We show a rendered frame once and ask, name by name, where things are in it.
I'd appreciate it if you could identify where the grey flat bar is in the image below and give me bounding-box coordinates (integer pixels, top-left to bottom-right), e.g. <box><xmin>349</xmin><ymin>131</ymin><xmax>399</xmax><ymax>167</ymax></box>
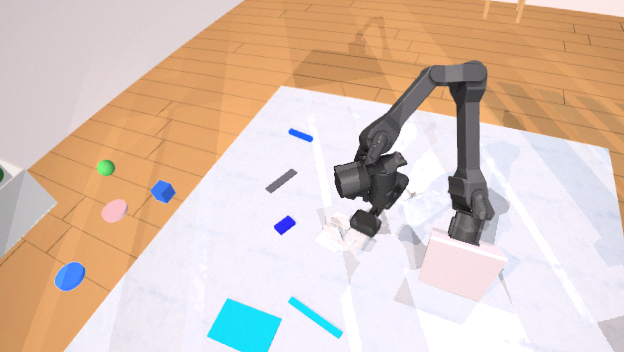
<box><xmin>265</xmin><ymin>168</ymin><xmax>297</xmax><ymax>194</ymax></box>

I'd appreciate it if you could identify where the small blue block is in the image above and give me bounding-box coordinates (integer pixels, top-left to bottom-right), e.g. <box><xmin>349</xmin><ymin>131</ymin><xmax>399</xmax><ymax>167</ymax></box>
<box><xmin>274</xmin><ymin>215</ymin><xmax>296</xmax><ymax>235</ymax></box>

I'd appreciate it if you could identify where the blue cylinder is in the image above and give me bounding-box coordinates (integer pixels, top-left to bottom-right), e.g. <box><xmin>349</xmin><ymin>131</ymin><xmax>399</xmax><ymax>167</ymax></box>
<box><xmin>289</xmin><ymin>128</ymin><xmax>313</xmax><ymax>142</ymax></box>

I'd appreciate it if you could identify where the cyan flat bar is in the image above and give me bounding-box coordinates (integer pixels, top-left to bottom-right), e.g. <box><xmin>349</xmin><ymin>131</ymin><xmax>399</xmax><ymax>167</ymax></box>
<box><xmin>288</xmin><ymin>296</ymin><xmax>342</xmax><ymax>339</ymax></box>

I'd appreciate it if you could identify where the cyan flat rectangular plate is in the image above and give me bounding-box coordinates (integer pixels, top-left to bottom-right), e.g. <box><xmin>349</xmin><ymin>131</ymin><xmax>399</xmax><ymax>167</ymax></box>
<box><xmin>207</xmin><ymin>298</ymin><xmax>282</xmax><ymax>352</ymax></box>

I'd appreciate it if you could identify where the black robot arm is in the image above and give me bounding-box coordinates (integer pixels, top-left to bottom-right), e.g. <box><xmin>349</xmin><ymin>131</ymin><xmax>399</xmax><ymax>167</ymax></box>
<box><xmin>333</xmin><ymin>60</ymin><xmax>495</xmax><ymax>247</ymax></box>

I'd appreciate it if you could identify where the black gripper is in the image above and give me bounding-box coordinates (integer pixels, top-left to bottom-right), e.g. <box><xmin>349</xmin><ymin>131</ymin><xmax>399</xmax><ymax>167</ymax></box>
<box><xmin>350</xmin><ymin>172</ymin><xmax>409</xmax><ymax>238</ymax></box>

